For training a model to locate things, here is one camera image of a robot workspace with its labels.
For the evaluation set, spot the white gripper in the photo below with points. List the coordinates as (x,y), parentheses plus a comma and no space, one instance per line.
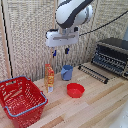
(61,38)

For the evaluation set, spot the black oven tray rack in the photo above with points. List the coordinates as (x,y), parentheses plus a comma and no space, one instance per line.
(94,74)

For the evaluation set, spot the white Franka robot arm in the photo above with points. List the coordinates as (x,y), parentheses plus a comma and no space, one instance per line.
(71,13)

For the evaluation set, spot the black toaster oven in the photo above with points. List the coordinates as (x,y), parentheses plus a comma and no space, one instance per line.
(111,55)

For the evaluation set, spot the blue plastic cup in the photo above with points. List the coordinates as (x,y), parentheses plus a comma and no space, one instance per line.
(66,73)

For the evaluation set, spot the orange cardboard food box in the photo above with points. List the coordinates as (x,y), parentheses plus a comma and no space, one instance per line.
(49,77)

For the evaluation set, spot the woven folding screen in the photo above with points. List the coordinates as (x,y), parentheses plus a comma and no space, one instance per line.
(30,36)

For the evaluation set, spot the red plastic bowl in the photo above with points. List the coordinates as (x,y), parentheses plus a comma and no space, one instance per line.
(75,90)

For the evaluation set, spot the red plastic shopping basket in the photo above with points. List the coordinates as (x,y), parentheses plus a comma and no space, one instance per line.
(20,100)

